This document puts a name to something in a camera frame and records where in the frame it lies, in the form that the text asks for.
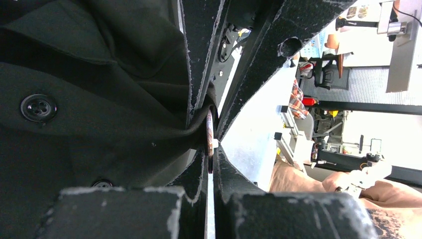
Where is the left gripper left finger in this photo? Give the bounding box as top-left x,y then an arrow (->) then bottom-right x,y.
41,150 -> 208,239

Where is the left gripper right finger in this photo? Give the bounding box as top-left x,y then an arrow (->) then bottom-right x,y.
213,147 -> 378,239

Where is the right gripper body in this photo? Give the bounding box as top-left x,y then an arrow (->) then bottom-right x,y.
211,0 -> 262,108

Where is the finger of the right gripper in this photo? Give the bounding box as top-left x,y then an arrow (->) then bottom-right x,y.
217,0 -> 354,139
178,0 -> 230,126

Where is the round silver brooch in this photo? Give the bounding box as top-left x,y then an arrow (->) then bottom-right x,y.
206,110 -> 219,158

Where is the black shirt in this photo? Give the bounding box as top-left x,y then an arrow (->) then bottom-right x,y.
0,0 -> 215,239

